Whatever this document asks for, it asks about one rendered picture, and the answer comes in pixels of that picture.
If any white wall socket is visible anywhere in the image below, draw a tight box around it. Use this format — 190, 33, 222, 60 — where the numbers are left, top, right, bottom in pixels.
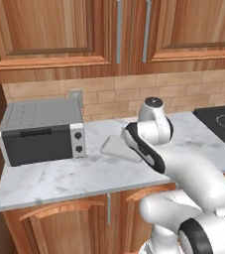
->
68, 87, 84, 110

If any grey toaster oven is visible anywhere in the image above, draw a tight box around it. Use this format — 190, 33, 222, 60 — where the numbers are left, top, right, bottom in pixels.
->
0, 97, 87, 168

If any clear tupperware container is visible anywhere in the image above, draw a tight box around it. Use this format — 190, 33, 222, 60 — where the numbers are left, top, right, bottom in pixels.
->
99, 134, 144, 164

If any grey base cupboard handle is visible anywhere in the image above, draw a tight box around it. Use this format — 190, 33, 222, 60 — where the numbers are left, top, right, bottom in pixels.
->
106, 192, 112, 226

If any wooden wall cupboard door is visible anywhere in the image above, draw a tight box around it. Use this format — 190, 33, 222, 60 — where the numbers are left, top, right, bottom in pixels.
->
0, 0, 131, 85
130, 0, 225, 75

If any black toaster oven handle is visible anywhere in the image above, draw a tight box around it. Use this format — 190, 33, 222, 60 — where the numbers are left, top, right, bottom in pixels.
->
19, 128, 53, 138

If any grey wall cupboard handle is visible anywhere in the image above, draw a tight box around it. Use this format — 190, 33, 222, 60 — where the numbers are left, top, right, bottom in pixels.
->
141, 0, 153, 64
115, 0, 123, 64

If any wooden base cupboard door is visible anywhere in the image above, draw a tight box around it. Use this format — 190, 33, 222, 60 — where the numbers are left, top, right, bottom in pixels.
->
2, 193, 111, 254
116, 183, 177, 254

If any black hob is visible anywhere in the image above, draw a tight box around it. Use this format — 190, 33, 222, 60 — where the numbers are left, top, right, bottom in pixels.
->
192, 104, 225, 157

